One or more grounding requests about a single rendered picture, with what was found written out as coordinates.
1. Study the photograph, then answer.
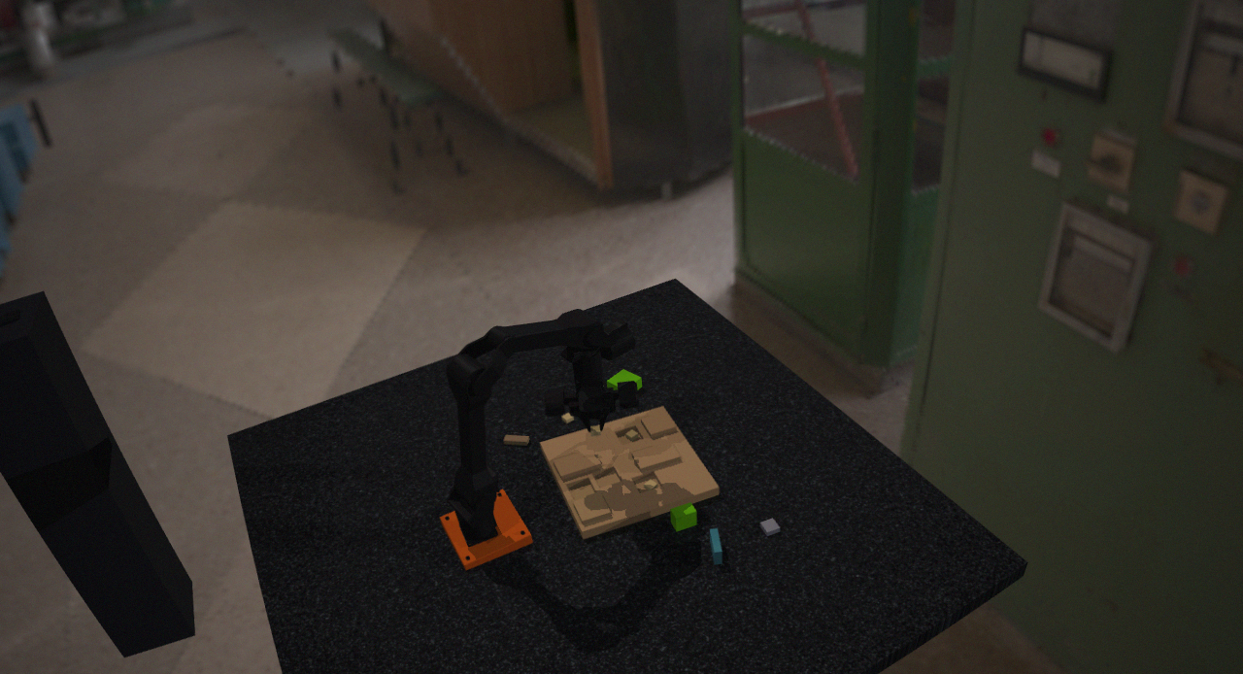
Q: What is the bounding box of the teal rectangular block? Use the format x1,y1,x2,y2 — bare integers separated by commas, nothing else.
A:
710,529,722,565

